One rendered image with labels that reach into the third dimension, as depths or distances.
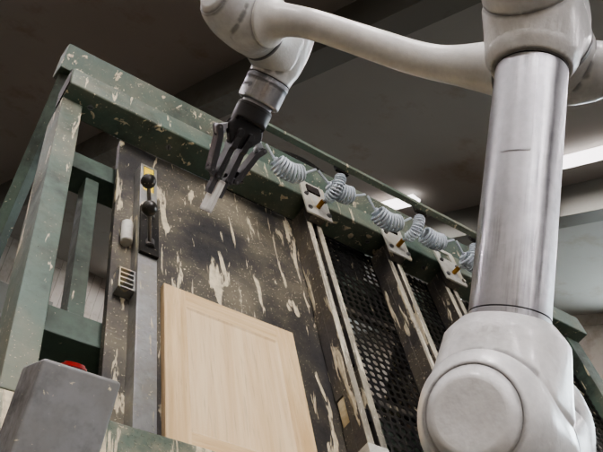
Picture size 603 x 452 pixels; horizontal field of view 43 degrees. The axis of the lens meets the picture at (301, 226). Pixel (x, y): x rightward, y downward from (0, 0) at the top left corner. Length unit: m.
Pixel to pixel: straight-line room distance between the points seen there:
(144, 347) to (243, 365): 0.28
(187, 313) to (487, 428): 1.10
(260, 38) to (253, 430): 0.81
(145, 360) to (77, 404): 0.46
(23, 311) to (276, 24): 0.71
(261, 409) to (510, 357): 0.95
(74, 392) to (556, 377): 0.65
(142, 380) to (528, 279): 0.86
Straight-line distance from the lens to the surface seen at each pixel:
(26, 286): 1.59
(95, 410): 1.16
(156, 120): 2.33
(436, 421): 0.84
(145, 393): 1.54
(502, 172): 1.01
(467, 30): 5.54
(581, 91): 1.28
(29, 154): 2.71
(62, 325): 1.68
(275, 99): 1.54
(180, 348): 1.71
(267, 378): 1.81
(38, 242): 1.71
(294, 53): 1.54
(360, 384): 1.94
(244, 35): 1.42
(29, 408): 1.14
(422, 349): 2.28
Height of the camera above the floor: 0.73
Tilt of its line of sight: 24 degrees up
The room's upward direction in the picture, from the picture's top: 13 degrees clockwise
